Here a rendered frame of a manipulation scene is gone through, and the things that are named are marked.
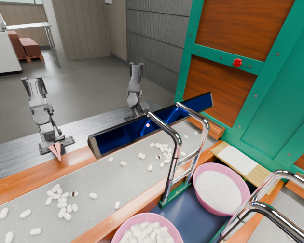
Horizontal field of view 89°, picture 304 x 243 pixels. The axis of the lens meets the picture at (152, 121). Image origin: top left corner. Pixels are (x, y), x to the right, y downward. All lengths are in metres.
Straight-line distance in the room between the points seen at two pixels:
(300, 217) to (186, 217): 0.50
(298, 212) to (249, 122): 0.45
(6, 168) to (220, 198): 1.13
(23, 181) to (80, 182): 0.24
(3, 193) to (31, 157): 0.29
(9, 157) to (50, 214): 0.54
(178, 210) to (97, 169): 0.44
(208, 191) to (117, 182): 0.45
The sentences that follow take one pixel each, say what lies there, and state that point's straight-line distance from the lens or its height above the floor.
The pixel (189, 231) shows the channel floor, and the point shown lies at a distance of 0.83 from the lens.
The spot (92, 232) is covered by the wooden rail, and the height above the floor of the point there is 0.77.
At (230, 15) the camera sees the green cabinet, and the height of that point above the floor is 1.43.
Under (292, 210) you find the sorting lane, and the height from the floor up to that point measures 0.74.
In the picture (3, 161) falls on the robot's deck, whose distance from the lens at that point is 1.24.
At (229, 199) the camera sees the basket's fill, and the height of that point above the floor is 0.73.
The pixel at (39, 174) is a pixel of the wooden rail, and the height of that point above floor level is 0.77.
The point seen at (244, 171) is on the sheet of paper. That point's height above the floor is 0.78.
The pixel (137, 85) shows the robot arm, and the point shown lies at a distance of 0.94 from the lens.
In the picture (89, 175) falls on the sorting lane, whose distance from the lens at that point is 0.87.
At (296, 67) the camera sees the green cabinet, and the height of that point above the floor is 1.28.
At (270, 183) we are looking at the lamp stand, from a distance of 0.59.
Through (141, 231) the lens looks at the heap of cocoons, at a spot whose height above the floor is 0.73.
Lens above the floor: 1.44
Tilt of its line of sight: 37 degrees down
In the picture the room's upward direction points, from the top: 5 degrees clockwise
